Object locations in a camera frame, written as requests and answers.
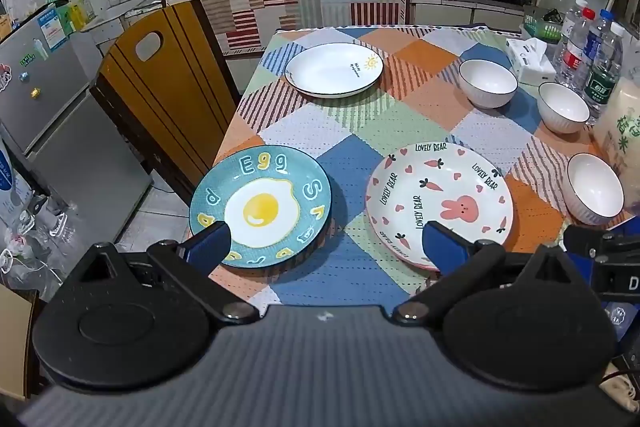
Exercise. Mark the pink rabbit print plate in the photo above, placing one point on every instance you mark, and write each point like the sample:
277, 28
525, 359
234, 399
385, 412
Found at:
440, 187

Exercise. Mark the brown wooden chair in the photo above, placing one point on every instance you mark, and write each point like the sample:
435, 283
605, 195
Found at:
165, 97

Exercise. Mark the silver refrigerator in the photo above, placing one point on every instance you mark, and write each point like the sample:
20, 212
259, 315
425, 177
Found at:
60, 117

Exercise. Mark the patchwork counter cloth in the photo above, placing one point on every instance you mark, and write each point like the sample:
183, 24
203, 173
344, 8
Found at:
300, 2

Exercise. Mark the blue fried egg plate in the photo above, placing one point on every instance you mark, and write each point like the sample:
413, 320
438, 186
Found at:
260, 179

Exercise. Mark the clear white cap water bottle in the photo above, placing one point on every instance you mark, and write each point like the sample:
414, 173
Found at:
572, 19

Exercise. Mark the yellow detergent bottle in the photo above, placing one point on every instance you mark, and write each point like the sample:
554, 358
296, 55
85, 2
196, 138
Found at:
85, 7

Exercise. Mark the white ribbed bowl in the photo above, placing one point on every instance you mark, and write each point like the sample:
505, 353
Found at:
487, 79
595, 184
562, 104

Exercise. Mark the clear plastic bag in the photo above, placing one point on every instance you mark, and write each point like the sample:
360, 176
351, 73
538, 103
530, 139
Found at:
35, 252

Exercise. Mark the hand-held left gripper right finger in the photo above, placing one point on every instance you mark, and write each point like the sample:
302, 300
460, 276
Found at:
442, 248

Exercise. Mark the blue label water bottle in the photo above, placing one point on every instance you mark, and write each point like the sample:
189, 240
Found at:
597, 39

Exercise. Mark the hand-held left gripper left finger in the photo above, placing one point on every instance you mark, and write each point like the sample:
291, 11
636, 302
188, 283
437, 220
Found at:
210, 243

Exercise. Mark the white tissue pack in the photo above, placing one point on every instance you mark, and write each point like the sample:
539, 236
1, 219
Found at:
530, 62

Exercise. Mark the patchwork tablecloth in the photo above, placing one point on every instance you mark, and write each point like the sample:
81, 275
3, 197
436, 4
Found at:
350, 147

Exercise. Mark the green label water bottle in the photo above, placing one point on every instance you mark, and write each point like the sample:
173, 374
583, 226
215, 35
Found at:
605, 82

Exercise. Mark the clear rice bag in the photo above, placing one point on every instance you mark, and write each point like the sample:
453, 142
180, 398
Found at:
625, 122

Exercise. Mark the green plastic basket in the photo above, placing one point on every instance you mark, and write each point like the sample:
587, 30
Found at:
540, 27

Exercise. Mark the red label water bottle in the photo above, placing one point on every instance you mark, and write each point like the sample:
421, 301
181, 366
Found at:
570, 57

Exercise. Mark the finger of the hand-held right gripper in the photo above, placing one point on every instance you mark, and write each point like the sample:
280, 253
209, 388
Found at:
582, 241

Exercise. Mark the white plate with black rim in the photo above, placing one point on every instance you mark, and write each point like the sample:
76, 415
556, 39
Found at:
330, 67

